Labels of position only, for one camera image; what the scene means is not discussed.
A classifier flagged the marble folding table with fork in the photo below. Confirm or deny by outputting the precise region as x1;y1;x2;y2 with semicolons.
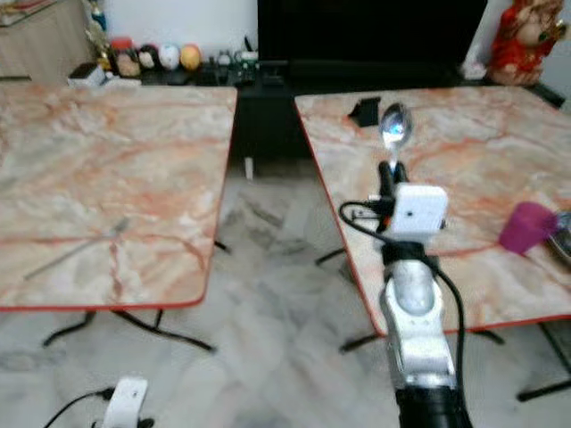
0;82;238;352

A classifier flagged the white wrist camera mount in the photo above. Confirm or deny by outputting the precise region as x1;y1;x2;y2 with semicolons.
102;376;149;428
390;184;450;241

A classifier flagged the red and gold figurine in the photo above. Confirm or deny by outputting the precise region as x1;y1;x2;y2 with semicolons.
487;0;569;86

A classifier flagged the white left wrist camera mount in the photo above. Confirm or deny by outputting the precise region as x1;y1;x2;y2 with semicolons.
102;376;149;428

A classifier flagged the light wooden cabinet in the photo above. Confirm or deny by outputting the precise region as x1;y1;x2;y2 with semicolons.
0;0;95;80

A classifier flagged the marble folding table with cup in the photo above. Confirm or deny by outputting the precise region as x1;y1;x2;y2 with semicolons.
294;84;571;403

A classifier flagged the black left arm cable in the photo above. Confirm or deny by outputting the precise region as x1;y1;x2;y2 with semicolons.
44;387;114;428

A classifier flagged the silver metal spoon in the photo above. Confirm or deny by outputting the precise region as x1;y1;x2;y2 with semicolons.
379;103;414;171

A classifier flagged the silver metal fork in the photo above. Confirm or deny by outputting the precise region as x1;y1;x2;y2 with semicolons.
24;218;131;283

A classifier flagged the magenta plastic cup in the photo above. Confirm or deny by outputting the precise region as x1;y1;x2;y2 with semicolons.
498;202;559;256

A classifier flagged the small black box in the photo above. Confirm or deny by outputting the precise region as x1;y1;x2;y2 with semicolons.
348;96;383;128

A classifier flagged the white egg figurine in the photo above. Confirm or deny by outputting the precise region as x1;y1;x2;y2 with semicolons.
159;44;181;71

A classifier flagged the dark egg figurine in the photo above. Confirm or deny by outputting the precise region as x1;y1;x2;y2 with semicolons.
137;44;161;72

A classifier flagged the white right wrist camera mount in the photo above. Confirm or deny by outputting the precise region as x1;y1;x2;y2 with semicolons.
390;184;450;241

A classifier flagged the silver metal plate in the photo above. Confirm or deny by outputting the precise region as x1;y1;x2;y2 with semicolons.
548;210;571;265

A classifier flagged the black television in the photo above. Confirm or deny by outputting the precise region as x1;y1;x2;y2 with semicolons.
257;0;489;67

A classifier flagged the small white box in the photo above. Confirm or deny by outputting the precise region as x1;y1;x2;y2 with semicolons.
69;62;108;88

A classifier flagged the orange egg figurine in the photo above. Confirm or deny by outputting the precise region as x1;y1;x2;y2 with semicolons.
179;44;203;72

